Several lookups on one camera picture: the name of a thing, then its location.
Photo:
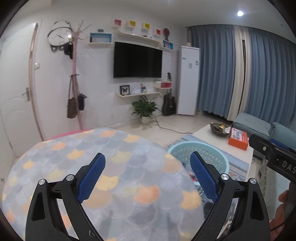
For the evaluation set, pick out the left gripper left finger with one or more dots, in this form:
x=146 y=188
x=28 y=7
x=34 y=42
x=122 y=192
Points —
x=44 y=220

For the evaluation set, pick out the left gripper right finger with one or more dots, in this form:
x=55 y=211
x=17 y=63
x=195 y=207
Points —
x=250 y=220

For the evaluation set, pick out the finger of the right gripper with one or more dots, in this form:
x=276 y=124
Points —
x=277 y=142

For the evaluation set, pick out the person's hand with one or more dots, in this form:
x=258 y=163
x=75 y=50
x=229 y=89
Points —
x=277 y=224

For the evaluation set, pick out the teal sofa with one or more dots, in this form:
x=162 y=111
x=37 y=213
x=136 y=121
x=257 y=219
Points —
x=253 y=125

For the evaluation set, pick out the orange box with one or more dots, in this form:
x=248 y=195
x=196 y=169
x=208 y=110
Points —
x=238 y=139

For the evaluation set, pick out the dark fruit bowl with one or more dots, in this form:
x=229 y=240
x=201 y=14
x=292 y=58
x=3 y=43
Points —
x=220 y=129

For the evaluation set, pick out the light blue plastic basket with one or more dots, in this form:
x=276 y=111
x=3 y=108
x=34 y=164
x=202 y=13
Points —
x=196 y=157

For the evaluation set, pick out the white coffee table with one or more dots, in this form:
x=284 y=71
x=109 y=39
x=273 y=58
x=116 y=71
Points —
x=206 y=131

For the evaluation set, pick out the blue curtains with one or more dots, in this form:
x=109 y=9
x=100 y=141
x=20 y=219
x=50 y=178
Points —
x=245 y=70

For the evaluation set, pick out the scale pattern tablecloth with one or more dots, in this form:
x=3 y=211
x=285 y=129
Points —
x=144 y=193

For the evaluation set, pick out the black acoustic guitar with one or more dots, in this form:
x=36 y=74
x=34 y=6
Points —
x=169 y=105

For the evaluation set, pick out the brown hanging bag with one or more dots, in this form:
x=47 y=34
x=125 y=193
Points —
x=71 y=104

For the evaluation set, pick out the white standing air conditioner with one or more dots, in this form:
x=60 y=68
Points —
x=188 y=81

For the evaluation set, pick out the black hanging pouch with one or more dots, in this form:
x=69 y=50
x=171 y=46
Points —
x=81 y=101

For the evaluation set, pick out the potted green plant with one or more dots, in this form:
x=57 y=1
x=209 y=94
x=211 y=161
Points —
x=145 y=109

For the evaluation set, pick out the black flat television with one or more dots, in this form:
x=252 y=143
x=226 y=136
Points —
x=136 y=61

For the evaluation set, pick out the white door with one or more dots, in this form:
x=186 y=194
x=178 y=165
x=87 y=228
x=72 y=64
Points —
x=17 y=105

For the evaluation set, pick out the pink coat rack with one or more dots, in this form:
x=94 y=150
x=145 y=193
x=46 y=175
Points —
x=75 y=37

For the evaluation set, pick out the white curved upper shelf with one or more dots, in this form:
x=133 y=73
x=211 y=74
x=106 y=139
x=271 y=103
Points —
x=160 y=44

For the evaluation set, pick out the white red wall cabinet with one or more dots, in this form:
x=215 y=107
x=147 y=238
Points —
x=162 y=84

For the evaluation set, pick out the white lower wall shelf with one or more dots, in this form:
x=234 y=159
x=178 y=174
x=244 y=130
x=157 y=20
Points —
x=137 y=94

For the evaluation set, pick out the butterfly picture frame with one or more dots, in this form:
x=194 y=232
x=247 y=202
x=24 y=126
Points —
x=124 y=90

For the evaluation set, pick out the panda wall clock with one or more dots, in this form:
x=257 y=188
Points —
x=59 y=35

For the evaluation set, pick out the blue white wall box shelf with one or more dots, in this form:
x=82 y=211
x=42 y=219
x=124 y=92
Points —
x=100 y=38

